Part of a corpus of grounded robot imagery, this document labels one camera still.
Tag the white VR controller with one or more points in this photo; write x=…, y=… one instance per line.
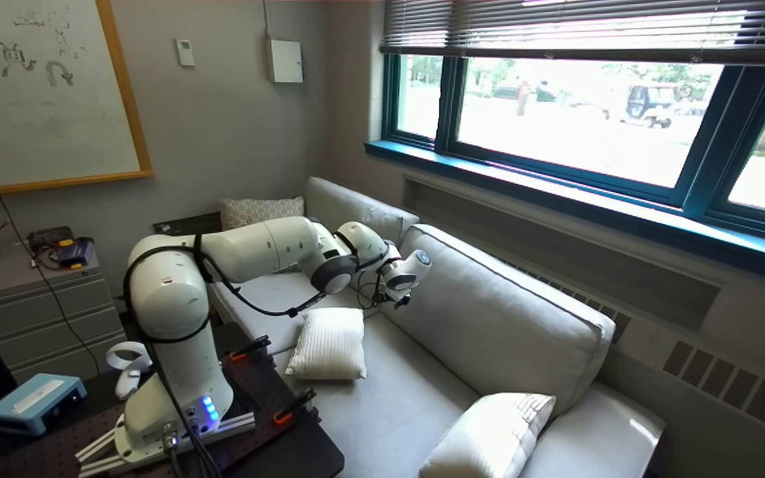
x=129, y=360

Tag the black orange clamp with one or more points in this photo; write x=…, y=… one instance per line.
x=251, y=349
x=293, y=411

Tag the white wall thermostat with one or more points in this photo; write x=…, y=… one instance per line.
x=184, y=53

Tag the grey aluminium base rail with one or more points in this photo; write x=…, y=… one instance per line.
x=224, y=427

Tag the wood framed whiteboard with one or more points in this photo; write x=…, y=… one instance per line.
x=37, y=89

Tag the grey fabric sofa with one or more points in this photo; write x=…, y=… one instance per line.
x=490, y=327

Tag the small cream pleated pillow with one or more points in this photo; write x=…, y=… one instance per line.
x=328, y=346
x=490, y=433

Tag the black robot table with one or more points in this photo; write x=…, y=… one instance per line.
x=304, y=452

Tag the grey sofa seat cushion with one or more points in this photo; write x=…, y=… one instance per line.
x=398, y=400
x=259, y=296

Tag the black and orange device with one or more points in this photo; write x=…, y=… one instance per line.
x=61, y=251

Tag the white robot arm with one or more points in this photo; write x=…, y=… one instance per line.
x=171, y=302

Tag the dark window blinds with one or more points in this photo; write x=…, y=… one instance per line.
x=576, y=28

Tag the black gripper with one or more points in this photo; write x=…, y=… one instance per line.
x=393, y=282

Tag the white wall box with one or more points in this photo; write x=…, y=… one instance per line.
x=284, y=60

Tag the wide teal framed window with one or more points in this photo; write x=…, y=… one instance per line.
x=450, y=96

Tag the wall heater vent grille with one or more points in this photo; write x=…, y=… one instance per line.
x=737, y=389

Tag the blue and white box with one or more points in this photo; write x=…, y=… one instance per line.
x=36, y=400

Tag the white drawer cabinet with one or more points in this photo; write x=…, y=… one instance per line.
x=37, y=310

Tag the grey sofa back cushion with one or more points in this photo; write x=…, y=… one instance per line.
x=496, y=323
x=346, y=202

